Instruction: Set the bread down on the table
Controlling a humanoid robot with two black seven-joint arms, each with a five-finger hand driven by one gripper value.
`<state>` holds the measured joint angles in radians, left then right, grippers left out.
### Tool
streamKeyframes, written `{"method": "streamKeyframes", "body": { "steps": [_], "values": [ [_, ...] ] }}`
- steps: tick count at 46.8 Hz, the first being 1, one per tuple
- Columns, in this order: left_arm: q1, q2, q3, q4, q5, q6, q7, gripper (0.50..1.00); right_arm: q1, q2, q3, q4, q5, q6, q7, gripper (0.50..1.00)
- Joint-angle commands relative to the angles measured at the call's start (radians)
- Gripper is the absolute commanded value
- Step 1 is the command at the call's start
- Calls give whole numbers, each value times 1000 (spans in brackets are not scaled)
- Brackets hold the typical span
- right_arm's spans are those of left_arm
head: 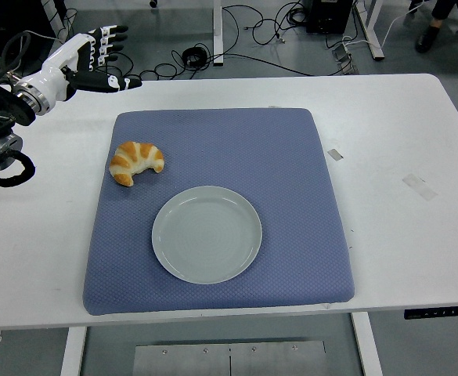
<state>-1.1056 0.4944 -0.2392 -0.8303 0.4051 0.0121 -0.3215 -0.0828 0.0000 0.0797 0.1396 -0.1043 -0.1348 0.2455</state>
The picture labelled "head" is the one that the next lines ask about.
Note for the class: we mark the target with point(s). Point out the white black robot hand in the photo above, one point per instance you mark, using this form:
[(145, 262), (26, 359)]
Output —
[(52, 74)]

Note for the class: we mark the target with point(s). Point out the golden striped croissant bread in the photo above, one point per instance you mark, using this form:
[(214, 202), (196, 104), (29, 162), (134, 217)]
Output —
[(128, 156)]

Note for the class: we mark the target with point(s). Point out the round grey plate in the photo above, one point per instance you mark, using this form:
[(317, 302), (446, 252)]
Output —
[(207, 235)]

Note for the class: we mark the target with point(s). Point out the black cabinet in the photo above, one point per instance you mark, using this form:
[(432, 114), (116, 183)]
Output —
[(9, 15)]

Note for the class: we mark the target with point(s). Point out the blue quilted mat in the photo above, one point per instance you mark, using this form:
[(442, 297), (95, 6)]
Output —
[(252, 141)]

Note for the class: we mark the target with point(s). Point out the white table leg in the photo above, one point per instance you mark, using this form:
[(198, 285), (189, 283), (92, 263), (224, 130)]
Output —
[(367, 348), (73, 352)]

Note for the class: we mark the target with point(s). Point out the black computer box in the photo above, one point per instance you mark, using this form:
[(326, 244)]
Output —
[(326, 15)]

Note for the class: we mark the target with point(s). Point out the grey floor pedal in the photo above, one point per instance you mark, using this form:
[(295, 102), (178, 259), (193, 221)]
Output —
[(340, 54)]

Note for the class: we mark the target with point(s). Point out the small grey tape piece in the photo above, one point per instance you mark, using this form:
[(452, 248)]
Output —
[(335, 154)]

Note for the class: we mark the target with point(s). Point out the grey metal plate with screws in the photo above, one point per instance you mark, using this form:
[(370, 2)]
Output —
[(228, 360)]

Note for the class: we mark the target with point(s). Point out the person's leg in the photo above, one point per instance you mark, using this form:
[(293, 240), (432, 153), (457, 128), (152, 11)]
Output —
[(428, 37)]

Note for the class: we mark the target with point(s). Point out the large grey tape piece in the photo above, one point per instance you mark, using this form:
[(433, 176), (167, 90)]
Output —
[(419, 187)]

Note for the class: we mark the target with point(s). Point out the black table control panel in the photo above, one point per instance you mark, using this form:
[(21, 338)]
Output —
[(440, 313)]

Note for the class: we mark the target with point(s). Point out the white desk frame leg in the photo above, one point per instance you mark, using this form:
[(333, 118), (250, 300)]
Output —
[(217, 31), (371, 31), (54, 15)]

